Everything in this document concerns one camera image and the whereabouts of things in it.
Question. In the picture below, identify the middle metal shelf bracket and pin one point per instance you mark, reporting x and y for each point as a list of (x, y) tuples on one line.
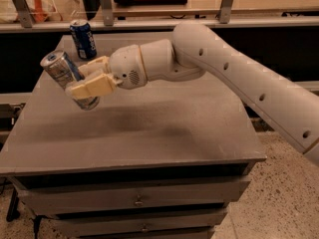
[(106, 12)]

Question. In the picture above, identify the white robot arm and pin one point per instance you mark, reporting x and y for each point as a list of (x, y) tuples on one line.
[(194, 50)]

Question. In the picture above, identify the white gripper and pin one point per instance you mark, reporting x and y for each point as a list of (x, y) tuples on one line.
[(127, 66)]

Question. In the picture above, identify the blue pepsi can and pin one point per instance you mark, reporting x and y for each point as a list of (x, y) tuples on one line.
[(83, 39)]

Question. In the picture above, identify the white orange plastic bag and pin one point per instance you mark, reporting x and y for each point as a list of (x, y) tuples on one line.
[(41, 10)]

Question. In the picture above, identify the right metal shelf bracket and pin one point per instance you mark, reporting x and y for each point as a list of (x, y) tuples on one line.
[(224, 13)]

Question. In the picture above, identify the black stand leg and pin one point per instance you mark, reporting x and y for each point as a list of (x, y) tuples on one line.
[(13, 212)]

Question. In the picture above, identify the silver blue redbull can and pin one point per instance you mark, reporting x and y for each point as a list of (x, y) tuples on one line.
[(61, 68)]

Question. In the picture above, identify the top grey drawer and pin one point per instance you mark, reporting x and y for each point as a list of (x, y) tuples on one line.
[(121, 196)]

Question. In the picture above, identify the grey drawer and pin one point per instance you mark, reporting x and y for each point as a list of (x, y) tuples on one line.
[(141, 223), (121, 196)]

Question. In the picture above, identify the metal shelf bracket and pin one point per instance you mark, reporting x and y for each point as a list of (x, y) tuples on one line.
[(106, 12), (224, 13), (24, 13)]

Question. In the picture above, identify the left metal shelf bracket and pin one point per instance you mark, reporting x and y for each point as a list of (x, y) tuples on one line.
[(24, 13)]

